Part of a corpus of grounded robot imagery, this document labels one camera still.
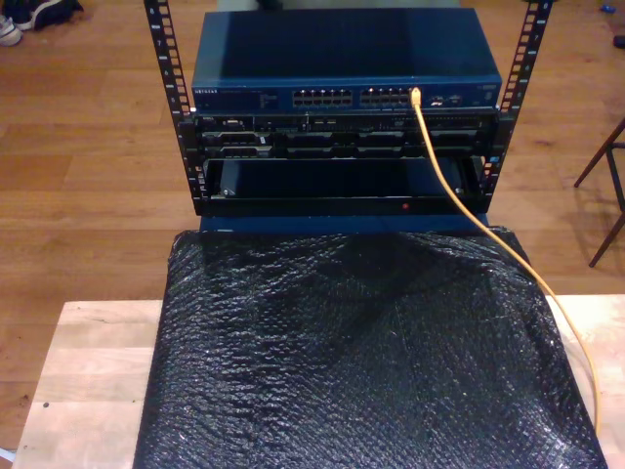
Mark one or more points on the small blue object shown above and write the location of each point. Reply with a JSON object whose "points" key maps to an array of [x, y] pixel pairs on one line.
{"points": [[608, 8]]}

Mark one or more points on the black rack server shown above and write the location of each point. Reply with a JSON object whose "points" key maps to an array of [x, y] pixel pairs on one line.
{"points": [[293, 141]]}

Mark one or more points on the dark wooden chair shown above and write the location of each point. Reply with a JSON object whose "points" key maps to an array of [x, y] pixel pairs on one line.
{"points": [[593, 162]]}

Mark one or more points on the blue base board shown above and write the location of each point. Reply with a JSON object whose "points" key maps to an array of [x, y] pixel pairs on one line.
{"points": [[293, 224]]}

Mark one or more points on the white sneaker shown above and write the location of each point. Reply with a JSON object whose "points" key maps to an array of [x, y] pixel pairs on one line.
{"points": [[7, 31]]}

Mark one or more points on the black perforated rack post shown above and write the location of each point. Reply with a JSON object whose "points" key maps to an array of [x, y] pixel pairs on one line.
{"points": [[534, 24], [166, 58]]}

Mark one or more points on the blue network switch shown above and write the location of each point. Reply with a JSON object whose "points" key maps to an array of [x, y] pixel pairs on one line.
{"points": [[342, 49]]}

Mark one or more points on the black bubble mat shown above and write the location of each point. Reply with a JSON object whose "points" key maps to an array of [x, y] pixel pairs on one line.
{"points": [[342, 391]]}

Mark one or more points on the dark sneaker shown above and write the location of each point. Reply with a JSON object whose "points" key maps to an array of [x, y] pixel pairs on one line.
{"points": [[54, 10]]}

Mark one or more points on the black rack shelf tray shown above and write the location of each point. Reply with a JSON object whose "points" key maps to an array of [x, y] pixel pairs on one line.
{"points": [[317, 185]]}

